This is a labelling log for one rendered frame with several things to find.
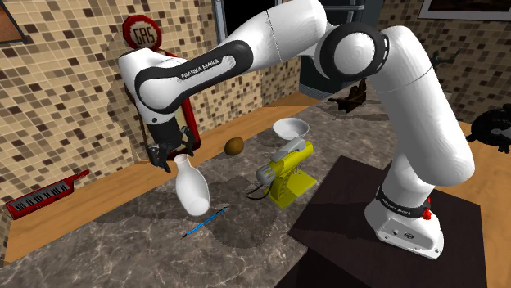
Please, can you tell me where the red vintage gas pump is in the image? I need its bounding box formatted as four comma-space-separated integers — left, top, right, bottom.
121, 14, 202, 161

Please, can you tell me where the grey framed wall picture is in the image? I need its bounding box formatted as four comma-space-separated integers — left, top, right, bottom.
418, 0, 511, 22

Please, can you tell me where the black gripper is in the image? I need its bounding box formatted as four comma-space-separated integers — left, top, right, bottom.
146, 115, 197, 173

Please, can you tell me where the white ceramic vase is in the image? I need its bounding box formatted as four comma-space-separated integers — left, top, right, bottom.
173, 153, 211, 218

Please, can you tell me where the dark brown figure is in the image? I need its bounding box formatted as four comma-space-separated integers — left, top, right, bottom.
328, 77, 369, 114

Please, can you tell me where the brown kiwi fruit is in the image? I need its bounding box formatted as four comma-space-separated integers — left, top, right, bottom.
224, 136, 246, 157

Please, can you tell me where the yellow stand mixer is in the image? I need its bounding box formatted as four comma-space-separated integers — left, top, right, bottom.
245, 137, 319, 210

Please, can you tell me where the white bowl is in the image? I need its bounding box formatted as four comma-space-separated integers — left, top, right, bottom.
272, 117, 310, 142

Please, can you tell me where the blue pen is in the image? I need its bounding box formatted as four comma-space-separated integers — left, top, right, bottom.
182, 205, 230, 240

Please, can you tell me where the dark framed wall picture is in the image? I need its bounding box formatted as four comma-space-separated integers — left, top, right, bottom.
0, 0, 29, 45

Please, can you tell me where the red keytar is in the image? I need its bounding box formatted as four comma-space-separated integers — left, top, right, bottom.
5, 169, 91, 221

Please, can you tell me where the dark wall ornament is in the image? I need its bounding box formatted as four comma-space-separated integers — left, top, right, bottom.
430, 48, 461, 70

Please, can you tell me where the dark robot stand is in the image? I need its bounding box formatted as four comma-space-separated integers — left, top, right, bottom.
274, 155, 493, 288

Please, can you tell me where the black turtle figure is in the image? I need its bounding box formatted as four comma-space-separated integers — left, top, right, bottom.
465, 107, 511, 155

